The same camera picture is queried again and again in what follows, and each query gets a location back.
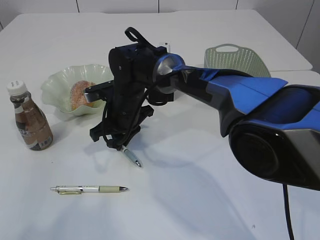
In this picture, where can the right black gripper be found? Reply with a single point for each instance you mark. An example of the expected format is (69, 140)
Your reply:
(121, 117)

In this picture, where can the blue grip pen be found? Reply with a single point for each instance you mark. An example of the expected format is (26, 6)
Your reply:
(131, 156)

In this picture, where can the sugared bread roll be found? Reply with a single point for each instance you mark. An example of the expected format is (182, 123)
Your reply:
(77, 95)

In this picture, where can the cream grip pen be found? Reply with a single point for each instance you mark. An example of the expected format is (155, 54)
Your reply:
(76, 190)

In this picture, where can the brown drink bottle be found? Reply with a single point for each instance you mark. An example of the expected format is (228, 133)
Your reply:
(30, 120)

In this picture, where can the clear plastic ruler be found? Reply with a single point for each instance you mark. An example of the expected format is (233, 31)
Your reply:
(166, 45)

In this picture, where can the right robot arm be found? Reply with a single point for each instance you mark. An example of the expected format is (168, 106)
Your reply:
(273, 127)

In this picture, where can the black square pen holder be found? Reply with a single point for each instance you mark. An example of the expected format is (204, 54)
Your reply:
(156, 97)

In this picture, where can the green wavy glass plate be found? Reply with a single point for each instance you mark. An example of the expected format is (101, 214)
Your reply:
(56, 90)

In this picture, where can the green plastic woven basket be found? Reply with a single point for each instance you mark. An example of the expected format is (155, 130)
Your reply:
(234, 57)

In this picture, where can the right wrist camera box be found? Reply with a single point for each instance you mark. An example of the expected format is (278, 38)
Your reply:
(103, 91)

